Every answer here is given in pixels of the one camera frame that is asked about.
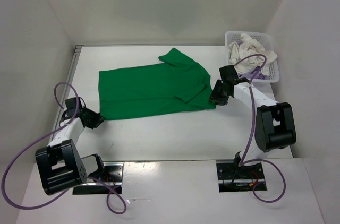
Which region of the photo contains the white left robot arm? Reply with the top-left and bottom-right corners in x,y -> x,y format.
35,107 -> 106,195

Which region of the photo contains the white plastic basket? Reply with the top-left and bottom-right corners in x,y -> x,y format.
225,31 -> 279,83

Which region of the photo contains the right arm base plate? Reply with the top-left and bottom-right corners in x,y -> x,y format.
216,160 -> 267,193

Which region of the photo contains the green t shirt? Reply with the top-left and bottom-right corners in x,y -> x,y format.
98,48 -> 216,120

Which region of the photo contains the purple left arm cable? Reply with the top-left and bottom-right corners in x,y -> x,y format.
1,82 -> 128,214

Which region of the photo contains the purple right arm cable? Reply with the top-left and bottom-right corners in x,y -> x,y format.
231,54 -> 287,203

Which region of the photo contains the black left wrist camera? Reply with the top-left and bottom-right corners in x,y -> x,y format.
65,97 -> 85,116

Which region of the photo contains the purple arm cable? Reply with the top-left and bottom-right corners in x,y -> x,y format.
1,82 -> 128,214
231,54 -> 287,203

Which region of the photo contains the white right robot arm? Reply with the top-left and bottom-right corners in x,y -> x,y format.
209,79 -> 296,178

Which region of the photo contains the white t shirt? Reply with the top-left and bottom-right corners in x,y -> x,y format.
227,33 -> 277,80

